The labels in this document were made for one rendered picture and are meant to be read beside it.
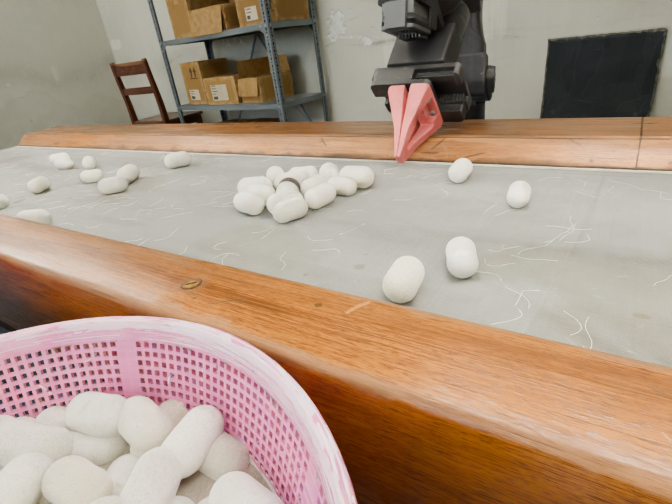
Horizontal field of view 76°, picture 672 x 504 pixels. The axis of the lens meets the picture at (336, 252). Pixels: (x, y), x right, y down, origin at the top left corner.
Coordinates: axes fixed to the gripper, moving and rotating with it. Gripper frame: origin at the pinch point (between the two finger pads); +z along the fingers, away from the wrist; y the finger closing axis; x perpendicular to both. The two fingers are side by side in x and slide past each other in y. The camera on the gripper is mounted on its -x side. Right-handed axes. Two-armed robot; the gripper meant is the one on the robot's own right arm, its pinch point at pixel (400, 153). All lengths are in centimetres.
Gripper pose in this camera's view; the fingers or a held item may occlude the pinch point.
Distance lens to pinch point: 49.4
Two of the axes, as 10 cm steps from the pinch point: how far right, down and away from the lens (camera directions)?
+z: -3.1, 9.2, -2.4
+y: 8.4, 1.5, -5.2
